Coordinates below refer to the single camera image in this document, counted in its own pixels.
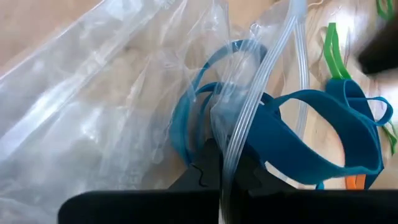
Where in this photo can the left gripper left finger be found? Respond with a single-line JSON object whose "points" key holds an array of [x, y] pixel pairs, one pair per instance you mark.
{"points": [[140, 208]]}

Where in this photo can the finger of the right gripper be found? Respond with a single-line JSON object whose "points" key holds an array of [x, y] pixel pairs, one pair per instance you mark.
{"points": [[384, 53]]}

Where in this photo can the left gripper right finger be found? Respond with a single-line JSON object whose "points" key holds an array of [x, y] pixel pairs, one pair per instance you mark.
{"points": [[311, 208]]}

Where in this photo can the thin light blue rubber band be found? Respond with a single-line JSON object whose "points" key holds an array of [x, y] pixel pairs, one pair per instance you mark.
{"points": [[388, 109]]}

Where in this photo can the wide dark blue rubber band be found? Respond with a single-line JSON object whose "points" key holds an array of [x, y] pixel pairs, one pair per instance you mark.
{"points": [[280, 146]]}

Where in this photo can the clear plastic zip bag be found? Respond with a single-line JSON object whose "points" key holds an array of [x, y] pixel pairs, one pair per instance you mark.
{"points": [[93, 93]]}

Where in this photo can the small green rubber band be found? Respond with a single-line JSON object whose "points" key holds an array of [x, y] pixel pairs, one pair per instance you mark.
{"points": [[382, 9]]}

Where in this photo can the orange rubber band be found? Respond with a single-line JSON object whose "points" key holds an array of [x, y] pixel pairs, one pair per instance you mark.
{"points": [[351, 182]]}

